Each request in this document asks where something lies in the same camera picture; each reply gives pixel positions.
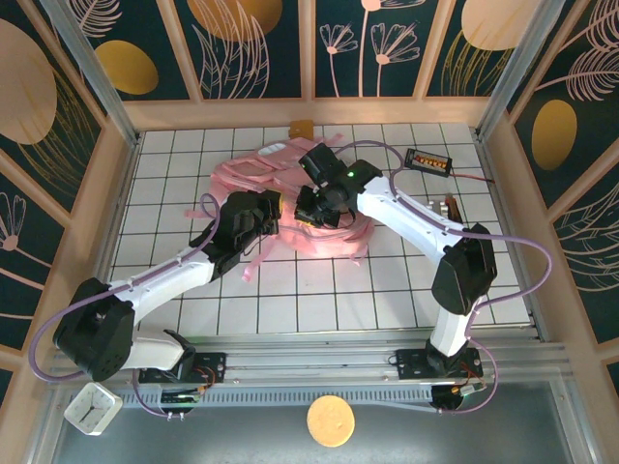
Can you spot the pink student backpack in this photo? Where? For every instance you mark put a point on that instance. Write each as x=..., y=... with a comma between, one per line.
x=329, y=241

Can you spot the brown leather wallet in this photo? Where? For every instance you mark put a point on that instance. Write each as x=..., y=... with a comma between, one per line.
x=302, y=126

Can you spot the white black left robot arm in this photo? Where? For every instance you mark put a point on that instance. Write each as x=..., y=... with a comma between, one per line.
x=164, y=285

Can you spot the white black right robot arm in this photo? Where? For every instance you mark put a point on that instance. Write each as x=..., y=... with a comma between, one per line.
x=406, y=212

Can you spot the black electronic board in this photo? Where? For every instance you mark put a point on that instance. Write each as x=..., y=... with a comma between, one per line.
x=428, y=161

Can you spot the silver metal clip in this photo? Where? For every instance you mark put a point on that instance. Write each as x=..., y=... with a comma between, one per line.
x=436, y=206

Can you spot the black connector box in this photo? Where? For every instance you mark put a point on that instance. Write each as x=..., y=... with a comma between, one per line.
x=447, y=398
x=176, y=403

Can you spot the white square alarm clock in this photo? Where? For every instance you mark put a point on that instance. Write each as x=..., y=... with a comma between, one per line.
x=92, y=408

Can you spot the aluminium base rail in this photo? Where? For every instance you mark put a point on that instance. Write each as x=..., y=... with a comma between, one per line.
x=309, y=360

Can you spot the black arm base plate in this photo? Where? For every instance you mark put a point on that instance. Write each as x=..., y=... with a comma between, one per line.
x=411, y=362
x=213, y=367

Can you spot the aluminium corner post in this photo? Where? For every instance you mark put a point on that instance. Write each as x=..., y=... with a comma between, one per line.
x=92, y=72
x=517, y=63

